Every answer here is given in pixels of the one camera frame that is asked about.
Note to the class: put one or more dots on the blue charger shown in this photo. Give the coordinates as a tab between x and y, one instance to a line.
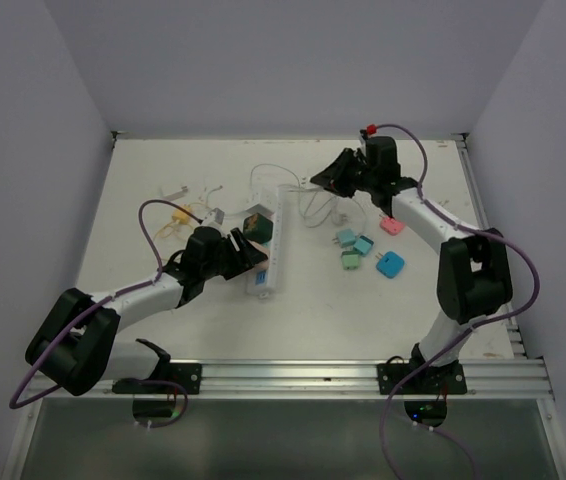
390	264

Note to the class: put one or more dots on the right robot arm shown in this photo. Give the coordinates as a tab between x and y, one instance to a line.
473	279

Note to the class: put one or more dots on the light blue charger plug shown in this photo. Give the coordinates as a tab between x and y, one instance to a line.
345	238

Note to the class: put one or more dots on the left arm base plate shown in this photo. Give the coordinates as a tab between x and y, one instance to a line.
188	375

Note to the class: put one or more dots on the beige dragon charger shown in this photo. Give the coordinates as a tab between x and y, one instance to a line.
263	249

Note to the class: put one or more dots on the white cube socket adapter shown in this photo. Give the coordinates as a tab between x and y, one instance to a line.
265	198

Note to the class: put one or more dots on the dark green dragon charger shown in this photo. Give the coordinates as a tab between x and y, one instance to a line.
257	228

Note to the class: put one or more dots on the mint green charger plug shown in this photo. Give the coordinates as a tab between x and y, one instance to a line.
350	260

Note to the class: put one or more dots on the teal charger plug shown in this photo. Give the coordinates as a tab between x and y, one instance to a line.
363	245

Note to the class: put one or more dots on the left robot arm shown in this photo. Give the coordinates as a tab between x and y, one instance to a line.
76	345

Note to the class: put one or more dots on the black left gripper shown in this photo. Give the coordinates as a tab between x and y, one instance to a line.
245	257

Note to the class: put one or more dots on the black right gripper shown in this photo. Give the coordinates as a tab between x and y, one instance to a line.
334	177

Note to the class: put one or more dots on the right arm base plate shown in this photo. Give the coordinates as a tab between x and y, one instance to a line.
449	379

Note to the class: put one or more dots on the aluminium front rail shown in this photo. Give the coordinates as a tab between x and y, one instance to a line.
332	379

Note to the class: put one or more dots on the yellow charger plug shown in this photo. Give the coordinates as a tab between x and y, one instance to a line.
182	215

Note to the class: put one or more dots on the white power strip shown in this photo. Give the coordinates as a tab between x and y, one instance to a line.
262	283

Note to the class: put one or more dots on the silver honor charger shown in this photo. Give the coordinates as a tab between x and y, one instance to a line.
172	192

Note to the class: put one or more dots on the pink charger plug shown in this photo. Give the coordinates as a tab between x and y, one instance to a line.
391	226

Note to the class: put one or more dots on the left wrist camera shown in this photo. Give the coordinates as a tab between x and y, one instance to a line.
214	218

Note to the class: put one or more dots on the aluminium frame rail right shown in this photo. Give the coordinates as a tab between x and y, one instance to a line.
506	248

